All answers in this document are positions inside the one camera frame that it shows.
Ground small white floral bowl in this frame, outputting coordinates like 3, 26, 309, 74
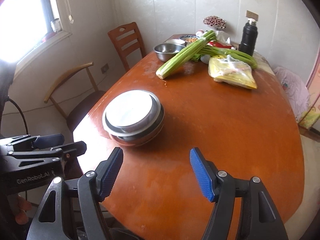
105, 90, 153, 128

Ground red wooden chair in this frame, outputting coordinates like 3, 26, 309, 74
107, 22, 146, 72

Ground black thermos bottle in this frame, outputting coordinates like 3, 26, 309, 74
239, 18, 258, 56

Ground decorative flower bouquet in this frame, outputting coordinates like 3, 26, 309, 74
203, 16, 226, 29

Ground wall power outlet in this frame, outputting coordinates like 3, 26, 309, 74
100, 63, 109, 74

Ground yellow plastic food bag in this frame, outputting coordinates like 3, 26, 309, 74
208, 55, 258, 89

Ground small steel bowl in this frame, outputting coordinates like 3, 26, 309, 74
153, 43, 185, 62

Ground black cable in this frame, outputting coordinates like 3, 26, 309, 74
4, 97, 29, 136

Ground pink cushioned chair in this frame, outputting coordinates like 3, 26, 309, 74
273, 67, 310, 122

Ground green vegetable stalks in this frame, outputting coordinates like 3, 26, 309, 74
191, 45, 258, 69

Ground celery bunch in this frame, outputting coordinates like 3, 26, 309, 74
156, 30, 216, 80

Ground Hello Kitty screen panel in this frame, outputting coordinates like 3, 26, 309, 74
298, 54, 319, 129

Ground steel pan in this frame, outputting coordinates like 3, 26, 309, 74
101, 89, 165, 140

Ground light wooden armchair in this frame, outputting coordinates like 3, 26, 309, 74
43, 62, 106, 133

